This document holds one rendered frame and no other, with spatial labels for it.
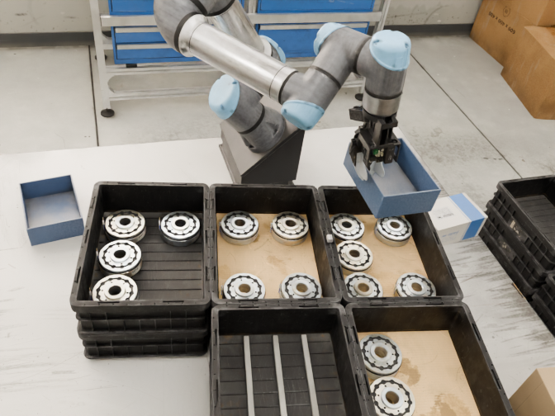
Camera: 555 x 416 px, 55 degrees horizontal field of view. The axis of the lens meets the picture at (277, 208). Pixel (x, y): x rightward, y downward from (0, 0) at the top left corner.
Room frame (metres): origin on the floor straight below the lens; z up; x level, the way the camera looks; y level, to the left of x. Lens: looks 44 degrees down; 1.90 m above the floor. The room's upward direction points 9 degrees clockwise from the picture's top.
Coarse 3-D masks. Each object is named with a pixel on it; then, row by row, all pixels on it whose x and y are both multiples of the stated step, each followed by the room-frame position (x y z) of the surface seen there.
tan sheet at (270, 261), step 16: (224, 240) 0.96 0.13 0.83; (256, 240) 0.98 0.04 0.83; (272, 240) 0.99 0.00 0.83; (224, 256) 0.91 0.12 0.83; (240, 256) 0.92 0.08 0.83; (256, 256) 0.92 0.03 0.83; (272, 256) 0.93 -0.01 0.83; (288, 256) 0.94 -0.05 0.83; (304, 256) 0.95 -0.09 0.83; (224, 272) 0.85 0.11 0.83; (240, 272) 0.86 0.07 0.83; (256, 272) 0.87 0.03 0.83; (272, 272) 0.88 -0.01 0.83; (288, 272) 0.89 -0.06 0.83; (304, 272) 0.90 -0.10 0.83; (272, 288) 0.83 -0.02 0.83
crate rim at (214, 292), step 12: (312, 192) 1.11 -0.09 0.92; (324, 228) 0.97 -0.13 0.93; (324, 240) 0.93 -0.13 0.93; (216, 264) 0.79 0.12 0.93; (216, 276) 0.76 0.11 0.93; (336, 276) 0.82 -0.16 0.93; (216, 288) 0.72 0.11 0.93; (336, 288) 0.78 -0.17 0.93; (216, 300) 0.69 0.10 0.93; (228, 300) 0.70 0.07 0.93; (240, 300) 0.70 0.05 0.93; (252, 300) 0.71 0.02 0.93; (264, 300) 0.71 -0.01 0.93; (276, 300) 0.72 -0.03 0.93; (288, 300) 0.72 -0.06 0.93; (300, 300) 0.73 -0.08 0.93; (312, 300) 0.73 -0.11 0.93; (324, 300) 0.74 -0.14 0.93; (336, 300) 0.75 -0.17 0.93
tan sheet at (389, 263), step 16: (368, 224) 1.12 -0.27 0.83; (368, 240) 1.05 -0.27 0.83; (384, 256) 1.00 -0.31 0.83; (400, 256) 1.01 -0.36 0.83; (416, 256) 1.02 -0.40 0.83; (368, 272) 0.93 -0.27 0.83; (384, 272) 0.94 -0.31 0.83; (400, 272) 0.95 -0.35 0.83; (416, 272) 0.96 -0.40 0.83; (384, 288) 0.89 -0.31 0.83
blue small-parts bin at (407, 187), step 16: (400, 160) 1.10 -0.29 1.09; (416, 160) 1.05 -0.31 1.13; (352, 176) 1.02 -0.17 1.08; (368, 176) 0.96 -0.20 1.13; (384, 176) 1.04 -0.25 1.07; (400, 176) 1.05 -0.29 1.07; (416, 176) 1.03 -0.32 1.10; (368, 192) 0.94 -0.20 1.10; (384, 192) 0.98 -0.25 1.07; (400, 192) 0.99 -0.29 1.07; (416, 192) 0.92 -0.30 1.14; (432, 192) 0.94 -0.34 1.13; (384, 208) 0.89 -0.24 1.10; (400, 208) 0.91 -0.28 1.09; (416, 208) 0.93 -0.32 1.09; (432, 208) 0.95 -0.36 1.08
